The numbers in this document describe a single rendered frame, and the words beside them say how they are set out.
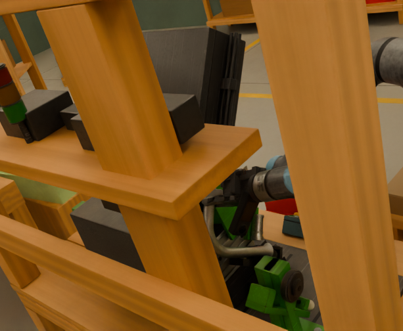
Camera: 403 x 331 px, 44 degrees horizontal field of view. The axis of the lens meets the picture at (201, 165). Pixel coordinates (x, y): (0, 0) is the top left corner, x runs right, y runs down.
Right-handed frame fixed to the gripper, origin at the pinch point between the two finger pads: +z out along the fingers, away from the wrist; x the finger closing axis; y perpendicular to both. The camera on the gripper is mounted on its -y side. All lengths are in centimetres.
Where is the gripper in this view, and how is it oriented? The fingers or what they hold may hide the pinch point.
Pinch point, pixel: (210, 205)
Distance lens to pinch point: 137.6
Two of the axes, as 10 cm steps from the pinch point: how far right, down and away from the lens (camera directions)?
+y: 0.1, -9.7, 2.3
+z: -6.2, 1.8, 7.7
